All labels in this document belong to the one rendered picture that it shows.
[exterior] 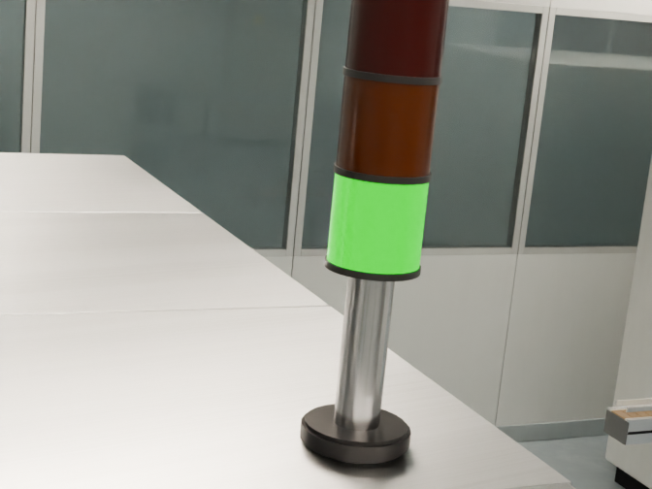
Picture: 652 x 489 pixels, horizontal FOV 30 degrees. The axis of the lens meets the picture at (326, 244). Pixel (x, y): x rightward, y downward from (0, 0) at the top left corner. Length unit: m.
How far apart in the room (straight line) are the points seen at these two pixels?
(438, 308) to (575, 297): 0.81
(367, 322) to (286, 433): 0.08
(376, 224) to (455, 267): 5.43
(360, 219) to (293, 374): 0.18
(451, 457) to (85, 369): 0.23
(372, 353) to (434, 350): 5.48
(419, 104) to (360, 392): 0.16
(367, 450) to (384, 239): 0.11
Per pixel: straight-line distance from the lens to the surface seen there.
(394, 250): 0.62
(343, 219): 0.62
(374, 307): 0.63
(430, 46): 0.61
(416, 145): 0.61
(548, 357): 6.49
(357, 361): 0.64
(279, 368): 0.78
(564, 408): 6.67
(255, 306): 0.91
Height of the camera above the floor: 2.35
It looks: 13 degrees down
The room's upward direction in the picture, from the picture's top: 5 degrees clockwise
